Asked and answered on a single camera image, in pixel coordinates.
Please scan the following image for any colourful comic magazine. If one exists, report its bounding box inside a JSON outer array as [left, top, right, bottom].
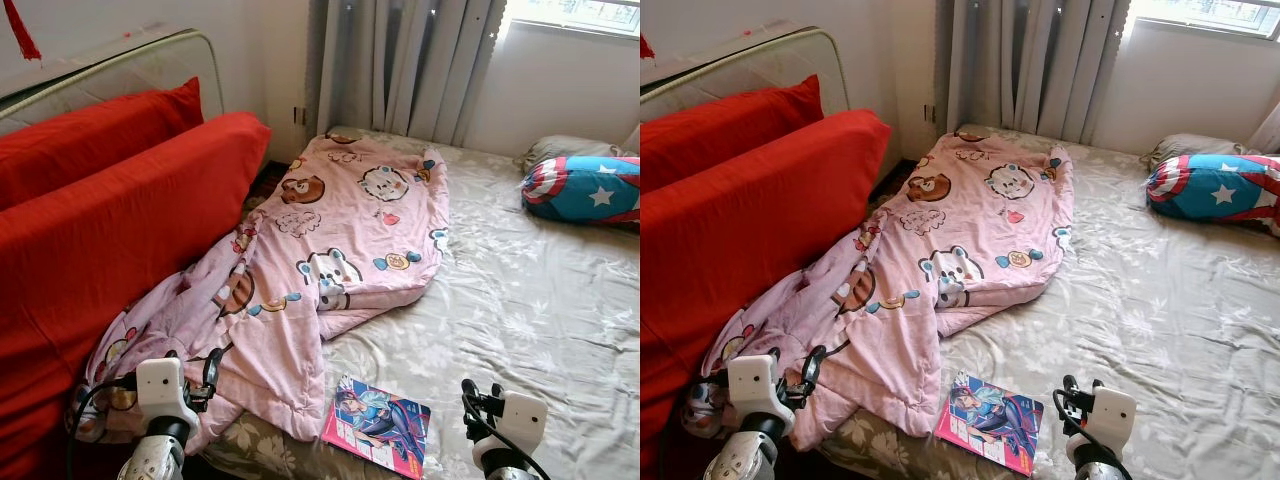
[[320, 375, 433, 479], [935, 372, 1046, 463]]

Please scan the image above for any bed with beige floral sheet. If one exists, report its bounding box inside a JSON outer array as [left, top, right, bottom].
[[200, 125, 641, 480], [820, 123, 1280, 480]]

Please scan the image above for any large red cushion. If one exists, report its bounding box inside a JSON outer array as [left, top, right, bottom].
[[640, 108, 893, 480], [0, 110, 273, 480]]

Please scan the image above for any pink cartoon quilt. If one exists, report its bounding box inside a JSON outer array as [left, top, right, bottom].
[[68, 130, 451, 456], [685, 128, 1076, 451]]

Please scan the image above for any small red cushion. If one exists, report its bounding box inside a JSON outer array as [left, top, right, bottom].
[[640, 73, 824, 191], [0, 77, 206, 211]]

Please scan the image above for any star striped bolster pillow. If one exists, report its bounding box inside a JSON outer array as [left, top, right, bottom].
[[1145, 152, 1280, 236], [520, 153, 641, 225]]

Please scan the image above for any beige floral pillow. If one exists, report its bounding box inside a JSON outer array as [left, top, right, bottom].
[[1143, 133, 1256, 173], [513, 135, 629, 176]]

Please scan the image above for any white quilted mattress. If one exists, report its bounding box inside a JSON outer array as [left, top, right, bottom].
[[0, 27, 226, 136], [640, 22, 851, 126]]

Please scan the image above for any window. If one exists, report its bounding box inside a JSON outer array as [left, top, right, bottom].
[[503, 0, 641, 38], [1128, 0, 1280, 41]]

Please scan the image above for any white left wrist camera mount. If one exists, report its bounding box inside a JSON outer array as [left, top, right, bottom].
[[136, 357, 202, 433], [726, 354, 797, 437]]

